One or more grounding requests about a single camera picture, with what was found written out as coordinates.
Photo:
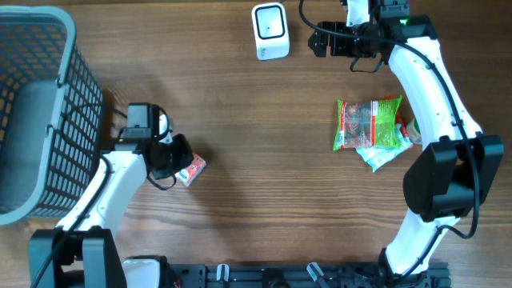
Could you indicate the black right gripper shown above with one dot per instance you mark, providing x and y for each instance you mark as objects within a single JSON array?
[{"x": 338, "y": 47}]

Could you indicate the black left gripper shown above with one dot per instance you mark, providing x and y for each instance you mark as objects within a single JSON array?
[{"x": 184, "y": 157}]

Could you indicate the red white small box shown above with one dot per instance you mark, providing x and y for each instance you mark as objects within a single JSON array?
[{"x": 187, "y": 175}]

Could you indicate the green candy bag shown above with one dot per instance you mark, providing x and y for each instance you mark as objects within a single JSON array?
[{"x": 367, "y": 124}]

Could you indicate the grey plastic shopping basket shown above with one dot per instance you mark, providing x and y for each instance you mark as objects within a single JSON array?
[{"x": 51, "y": 114}]

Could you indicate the teal white tissue pack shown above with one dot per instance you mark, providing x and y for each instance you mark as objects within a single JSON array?
[{"x": 377, "y": 157}]

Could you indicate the green lid jar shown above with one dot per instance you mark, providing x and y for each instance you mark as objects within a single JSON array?
[{"x": 413, "y": 131}]

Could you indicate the red snack bar wrapper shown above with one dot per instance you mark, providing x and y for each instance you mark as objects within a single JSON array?
[{"x": 398, "y": 118}]

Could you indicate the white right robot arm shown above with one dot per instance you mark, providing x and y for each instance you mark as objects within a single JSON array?
[{"x": 452, "y": 176}]

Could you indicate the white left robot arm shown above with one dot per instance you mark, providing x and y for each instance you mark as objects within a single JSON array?
[{"x": 80, "y": 251}]

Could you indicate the white barcode scanner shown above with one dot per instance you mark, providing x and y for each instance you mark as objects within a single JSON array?
[{"x": 271, "y": 31}]

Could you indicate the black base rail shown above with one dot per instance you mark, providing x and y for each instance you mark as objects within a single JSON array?
[{"x": 357, "y": 275}]

